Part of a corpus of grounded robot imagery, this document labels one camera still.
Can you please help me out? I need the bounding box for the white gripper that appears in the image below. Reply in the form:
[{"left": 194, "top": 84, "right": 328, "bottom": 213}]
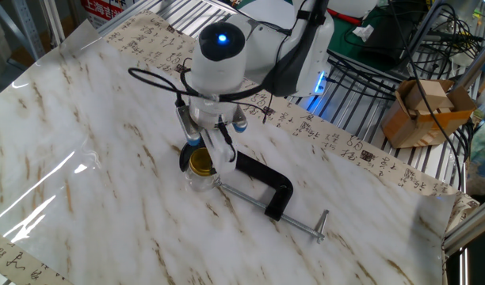
[{"left": 204, "top": 127, "right": 239, "bottom": 177}]

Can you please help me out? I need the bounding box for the gold metal jar lid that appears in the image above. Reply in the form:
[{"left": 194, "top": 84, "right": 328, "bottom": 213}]
[{"left": 189, "top": 146, "right": 219, "bottom": 177}]

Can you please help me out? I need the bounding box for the black C-clamp with steel screw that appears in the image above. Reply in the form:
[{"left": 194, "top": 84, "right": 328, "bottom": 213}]
[{"left": 178, "top": 141, "right": 330, "bottom": 245}]

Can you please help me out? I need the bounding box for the glossy marble pattern sheet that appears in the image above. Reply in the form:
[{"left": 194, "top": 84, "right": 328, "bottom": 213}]
[{"left": 0, "top": 19, "right": 457, "bottom": 285}]

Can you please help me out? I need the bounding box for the beige calligraphy print cloth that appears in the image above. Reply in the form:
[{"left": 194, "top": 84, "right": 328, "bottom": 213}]
[{"left": 0, "top": 9, "right": 481, "bottom": 285}]

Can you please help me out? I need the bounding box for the green cutting mat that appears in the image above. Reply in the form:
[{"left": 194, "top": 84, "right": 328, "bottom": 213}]
[{"left": 327, "top": 6, "right": 420, "bottom": 74}]

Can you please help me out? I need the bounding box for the red and white printed box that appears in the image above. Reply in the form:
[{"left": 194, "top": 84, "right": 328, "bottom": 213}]
[{"left": 80, "top": 0, "right": 127, "bottom": 29}]

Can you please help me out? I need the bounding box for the crumpled white tissue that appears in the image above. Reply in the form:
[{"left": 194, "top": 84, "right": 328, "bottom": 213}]
[{"left": 352, "top": 24, "right": 376, "bottom": 43}]

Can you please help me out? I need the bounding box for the black electronic device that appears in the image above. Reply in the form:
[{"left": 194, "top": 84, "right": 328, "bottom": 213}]
[{"left": 363, "top": 15, "right": 416, "bottom": 71}]

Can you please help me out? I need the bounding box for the open cardboard box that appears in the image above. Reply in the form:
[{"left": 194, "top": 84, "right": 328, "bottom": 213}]
[{"left": 380, "top": 78, "right": 478, "bottom": 150}]

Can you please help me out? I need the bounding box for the plain wooden block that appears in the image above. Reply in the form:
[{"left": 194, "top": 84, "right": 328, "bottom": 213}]
[{"left": 403, "top": 80, "right": 450, "bottom": 112}]

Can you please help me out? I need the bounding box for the grey slotted steel rack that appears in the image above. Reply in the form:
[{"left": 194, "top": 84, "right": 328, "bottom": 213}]
[{"left": 0, "top": 0, "right": 48, "bottom": 61}]

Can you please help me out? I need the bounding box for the teal cloth bundle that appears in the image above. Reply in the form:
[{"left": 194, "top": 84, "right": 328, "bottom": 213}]
[{"left": 466, "top": 118, "right": 485, "bottom": 196}]

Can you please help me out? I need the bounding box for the red handled tool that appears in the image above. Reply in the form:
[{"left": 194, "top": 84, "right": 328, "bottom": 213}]
[{"left": 327, "top": 7, "right": 365, "bottom": 27}]

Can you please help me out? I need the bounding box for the long thin black cable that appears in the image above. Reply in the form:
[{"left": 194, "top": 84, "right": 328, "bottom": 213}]
[{"left": 386, "top": 0, "right": 465, "bottom": 193}]

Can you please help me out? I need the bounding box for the aluminium frame post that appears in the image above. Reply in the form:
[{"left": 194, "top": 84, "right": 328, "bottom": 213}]
[
  {"left": 452, "top": 39, "right": 485, "bottom": 91},
  {"left": 40, "top": 0, "right": 67, "bottom": 47}
]

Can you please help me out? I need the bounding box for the aluminium frame rail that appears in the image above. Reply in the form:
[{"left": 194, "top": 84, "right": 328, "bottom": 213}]
[{"left": 442, "top": 199, "right": 485, "bottom": 257}]

